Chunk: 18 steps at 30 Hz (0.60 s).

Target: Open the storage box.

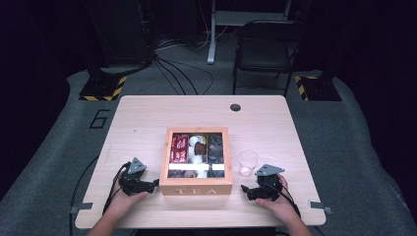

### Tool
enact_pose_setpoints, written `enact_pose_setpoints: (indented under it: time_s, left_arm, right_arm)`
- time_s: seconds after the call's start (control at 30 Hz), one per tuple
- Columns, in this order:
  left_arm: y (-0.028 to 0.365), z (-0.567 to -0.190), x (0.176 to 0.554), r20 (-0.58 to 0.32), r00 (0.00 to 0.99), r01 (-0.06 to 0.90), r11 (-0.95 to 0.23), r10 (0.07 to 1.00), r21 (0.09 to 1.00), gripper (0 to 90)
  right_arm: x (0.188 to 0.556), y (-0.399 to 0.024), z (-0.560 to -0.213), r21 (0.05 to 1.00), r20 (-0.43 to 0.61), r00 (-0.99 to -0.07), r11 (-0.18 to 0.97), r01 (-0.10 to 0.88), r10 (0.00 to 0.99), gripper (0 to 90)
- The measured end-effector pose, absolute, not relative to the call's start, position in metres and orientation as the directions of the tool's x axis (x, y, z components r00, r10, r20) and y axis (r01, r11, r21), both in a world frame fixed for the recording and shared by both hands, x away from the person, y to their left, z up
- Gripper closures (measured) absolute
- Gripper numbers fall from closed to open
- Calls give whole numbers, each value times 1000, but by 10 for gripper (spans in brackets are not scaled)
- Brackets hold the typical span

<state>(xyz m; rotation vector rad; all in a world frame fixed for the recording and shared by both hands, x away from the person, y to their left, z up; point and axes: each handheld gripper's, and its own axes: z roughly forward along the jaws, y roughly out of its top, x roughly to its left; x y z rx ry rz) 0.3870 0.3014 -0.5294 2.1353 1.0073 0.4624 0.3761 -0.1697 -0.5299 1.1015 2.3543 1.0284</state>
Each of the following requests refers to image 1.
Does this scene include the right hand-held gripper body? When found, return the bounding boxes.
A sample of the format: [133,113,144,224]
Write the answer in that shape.
[255,163,285,202]

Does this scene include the black cable on floor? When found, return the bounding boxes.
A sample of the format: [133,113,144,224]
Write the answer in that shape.
[68,156,100,236]

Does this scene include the person's left hand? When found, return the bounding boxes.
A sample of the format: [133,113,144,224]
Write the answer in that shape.
[107,176,149,224]

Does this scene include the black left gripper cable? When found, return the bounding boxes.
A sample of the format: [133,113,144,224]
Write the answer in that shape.
[101,161,132,215]

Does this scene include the bundle of black floor cables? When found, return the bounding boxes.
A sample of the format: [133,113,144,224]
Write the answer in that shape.
[151,35,214,96]

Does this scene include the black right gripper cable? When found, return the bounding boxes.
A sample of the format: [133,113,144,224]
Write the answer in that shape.
[262,181,303,219]

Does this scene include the white desk frame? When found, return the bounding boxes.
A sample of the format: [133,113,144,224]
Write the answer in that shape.
[207,0,293,65]

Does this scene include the black folding chair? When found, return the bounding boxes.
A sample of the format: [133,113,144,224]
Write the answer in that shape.
[232,20,307,97]

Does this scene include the black stand base hazard stripes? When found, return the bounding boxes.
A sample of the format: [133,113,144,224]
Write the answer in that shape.
[79,74,128,102]
[293,75,342,102]

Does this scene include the person's right hand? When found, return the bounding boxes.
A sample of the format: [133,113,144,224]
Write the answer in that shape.
[255,174,301,227]

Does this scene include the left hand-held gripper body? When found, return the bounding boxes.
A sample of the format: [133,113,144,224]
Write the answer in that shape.
[118,156,148,197]

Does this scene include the wooden tea box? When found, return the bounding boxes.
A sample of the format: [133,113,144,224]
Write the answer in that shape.
[159,126,234,197]

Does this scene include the white tea packets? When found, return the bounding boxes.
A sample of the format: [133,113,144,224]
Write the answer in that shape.
[188,134,209,164]

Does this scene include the dark tea packets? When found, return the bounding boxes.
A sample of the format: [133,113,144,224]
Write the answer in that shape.
[207,134,225,164]

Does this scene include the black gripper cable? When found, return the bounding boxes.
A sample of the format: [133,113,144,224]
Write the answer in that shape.
[101,161,132,215]
[262,181,303,219]

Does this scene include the red tea packets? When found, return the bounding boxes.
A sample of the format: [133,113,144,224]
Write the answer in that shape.
[170,133,190,164]

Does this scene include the black cabinet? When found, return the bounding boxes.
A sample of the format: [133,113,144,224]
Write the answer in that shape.
[86,0,153,71]

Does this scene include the clear glass cup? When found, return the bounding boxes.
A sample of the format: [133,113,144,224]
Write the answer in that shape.
[238,149,261,177]

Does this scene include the white floor cables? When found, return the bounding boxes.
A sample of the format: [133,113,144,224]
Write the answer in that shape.
[156,0,230,52]

